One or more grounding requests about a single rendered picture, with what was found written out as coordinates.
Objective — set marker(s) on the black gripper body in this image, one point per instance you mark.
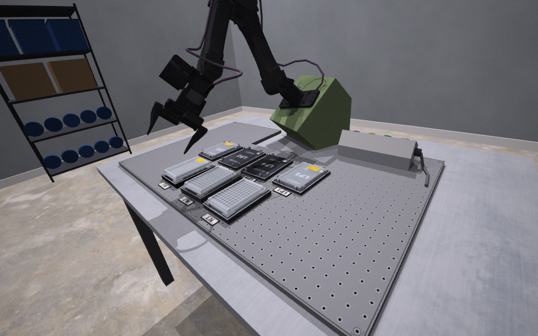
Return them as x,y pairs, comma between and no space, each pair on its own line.
175,113

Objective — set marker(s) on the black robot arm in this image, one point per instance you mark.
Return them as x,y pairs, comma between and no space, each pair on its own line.
178,73

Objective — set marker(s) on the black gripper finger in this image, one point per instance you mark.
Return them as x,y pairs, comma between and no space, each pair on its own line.
198,135
154,115

